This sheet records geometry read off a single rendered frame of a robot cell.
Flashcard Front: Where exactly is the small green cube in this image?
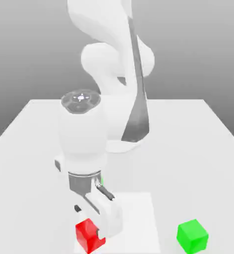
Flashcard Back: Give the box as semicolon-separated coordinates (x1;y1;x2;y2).
176;218;209;254

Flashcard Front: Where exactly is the small red cube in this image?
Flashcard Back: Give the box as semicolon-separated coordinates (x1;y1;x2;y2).
75;218;107;254

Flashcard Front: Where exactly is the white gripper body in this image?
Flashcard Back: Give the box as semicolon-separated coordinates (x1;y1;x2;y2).
74;190;123;239

